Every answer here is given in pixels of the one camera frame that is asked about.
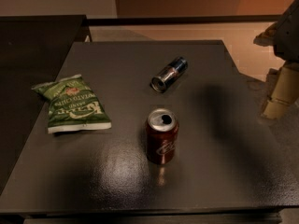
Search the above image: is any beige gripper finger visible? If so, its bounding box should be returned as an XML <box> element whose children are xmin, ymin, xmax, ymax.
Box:
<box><xmin>253</xmin><ymin>23</ymin><xmax>277</xmax><ymax>47</ymax></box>
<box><xmin>262</xmin><ymin>62</ymin><xmax>299</xmax><ymax>119</ymax></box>

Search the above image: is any blue silver Red Bull can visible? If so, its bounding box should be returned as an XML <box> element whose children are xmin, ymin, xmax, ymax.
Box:
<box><xmin>150</xmin><ymin>57</ymin><xmax>188</xmax><ymax>93</ymax></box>

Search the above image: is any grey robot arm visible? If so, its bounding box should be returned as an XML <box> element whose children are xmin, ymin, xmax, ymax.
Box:
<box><xmin>253</xmin><ymin>0</ymin><xmax>299</xmax><ymax>119</ymax></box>

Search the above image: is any red Coca-Cola can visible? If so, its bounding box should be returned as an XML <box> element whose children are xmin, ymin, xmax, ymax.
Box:
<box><xmin>146</xmin><ymin>108</ymin><xmax>178</xmax><ymax>165</ymax></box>

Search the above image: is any green potato chips bag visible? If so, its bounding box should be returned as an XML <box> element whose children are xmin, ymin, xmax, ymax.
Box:
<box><xmin>32</xmin><ymin>74</ymin><xmax>112</xmax><ymax>133</ymax></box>

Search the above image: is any dark side table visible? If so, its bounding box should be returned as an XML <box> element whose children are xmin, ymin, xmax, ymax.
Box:
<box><xmin>0</xmin><ymin>15</ymin><xmax>91</xmax><ymax>193</ymax></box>

